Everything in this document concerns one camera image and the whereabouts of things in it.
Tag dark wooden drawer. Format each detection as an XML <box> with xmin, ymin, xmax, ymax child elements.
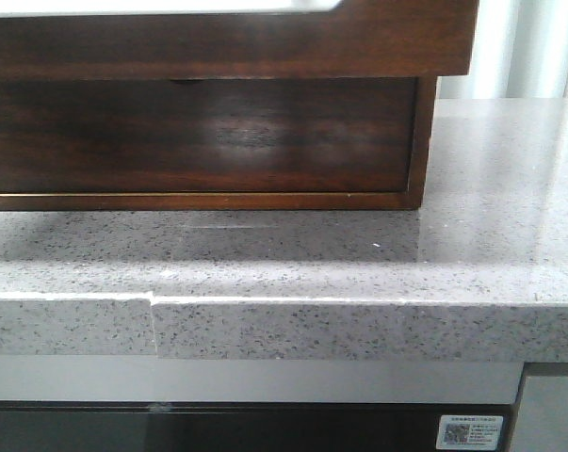
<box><xmin>0</xmin><ymin>1</ymin><xmax>479</xmax><ymax>80</ymax></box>

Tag dark wooden drawer cabinet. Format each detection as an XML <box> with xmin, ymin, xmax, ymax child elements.
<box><xmin>0</xmin><ymin>77</ymin><xmax>435</xmax><ymax>211</ymax></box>

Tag white QR code sticker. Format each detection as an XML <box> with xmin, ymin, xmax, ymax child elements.
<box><xmin>435</xmin><ymin>415</ymin><xmax>504</xmax><ymax>451</ymax></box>

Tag grey cabinet panel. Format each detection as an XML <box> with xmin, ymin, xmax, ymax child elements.
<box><xmin>511</xmin><ymin>363</ymin><xmax>568</xmax><ymax>451</ymax></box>

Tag black oven door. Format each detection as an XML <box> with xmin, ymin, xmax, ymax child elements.
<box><xmin>0</xmin><ymin>401</ymin><xmax>513</xmax><ymax>451</ymax></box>

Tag white tray on cabinet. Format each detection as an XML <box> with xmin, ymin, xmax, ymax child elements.
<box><xmin>0</xmin><ymin>0</ymin><xmax>340</xmax><ymax>18</ymax></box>

